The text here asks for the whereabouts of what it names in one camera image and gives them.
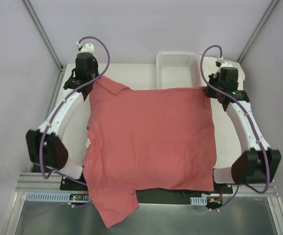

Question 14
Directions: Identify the salmon pink t shirt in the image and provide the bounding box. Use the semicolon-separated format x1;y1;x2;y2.
83;76;217;228

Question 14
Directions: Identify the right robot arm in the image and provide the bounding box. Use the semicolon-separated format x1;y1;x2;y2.
205;62;282;193

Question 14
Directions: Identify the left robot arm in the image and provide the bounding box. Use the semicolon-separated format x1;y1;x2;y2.
25;52;99;190

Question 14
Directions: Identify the folded cream t shirt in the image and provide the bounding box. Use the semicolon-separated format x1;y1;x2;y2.
203;56;245;90

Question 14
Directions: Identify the white perforated plastic basket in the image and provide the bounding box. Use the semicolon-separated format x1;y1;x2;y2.
156;51;205;90

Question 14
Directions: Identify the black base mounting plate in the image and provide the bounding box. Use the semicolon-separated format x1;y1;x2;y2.
31;164;238;203

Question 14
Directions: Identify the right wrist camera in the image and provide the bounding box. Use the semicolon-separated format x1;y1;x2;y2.
216;57;233;69

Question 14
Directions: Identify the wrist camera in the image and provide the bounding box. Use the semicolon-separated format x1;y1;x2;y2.
216;57;233;69
77;42;95;56

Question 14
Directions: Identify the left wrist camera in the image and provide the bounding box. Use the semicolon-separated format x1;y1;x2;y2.
77;42;95;56

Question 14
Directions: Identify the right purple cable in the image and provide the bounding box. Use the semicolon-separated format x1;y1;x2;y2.
199;45;270;211

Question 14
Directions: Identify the purple cable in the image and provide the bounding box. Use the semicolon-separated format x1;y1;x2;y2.
40;36;111;209
199;45;270;211

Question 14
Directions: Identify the left side aluminium rail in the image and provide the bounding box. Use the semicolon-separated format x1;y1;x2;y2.
25;70;65;175

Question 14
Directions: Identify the aluminium rail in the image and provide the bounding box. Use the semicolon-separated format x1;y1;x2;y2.
25;70;65;175
15;172;280;197

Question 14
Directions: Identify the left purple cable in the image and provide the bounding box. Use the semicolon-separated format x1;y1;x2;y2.
40;36;111;209

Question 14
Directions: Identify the left aluminium frame post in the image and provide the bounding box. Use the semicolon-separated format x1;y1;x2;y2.
21;0;63;71

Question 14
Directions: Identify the aluminium frame post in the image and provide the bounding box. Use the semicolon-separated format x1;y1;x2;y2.
21;0;63;71
237;0;281;63

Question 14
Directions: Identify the right aluminium frame post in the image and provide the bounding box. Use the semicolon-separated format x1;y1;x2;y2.
237;0;281;63

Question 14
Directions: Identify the right white cable duct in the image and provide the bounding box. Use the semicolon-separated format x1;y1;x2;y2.
190;196;208;206

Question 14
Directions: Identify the white cable duct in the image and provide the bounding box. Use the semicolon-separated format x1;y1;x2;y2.
26;192;90;203
190;196;208;206

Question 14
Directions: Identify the front aluminium rail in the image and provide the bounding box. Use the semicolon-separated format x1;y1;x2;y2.
15;172;280;197

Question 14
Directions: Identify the left white cable duct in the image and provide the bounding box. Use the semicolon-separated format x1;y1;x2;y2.
26;192;90;203

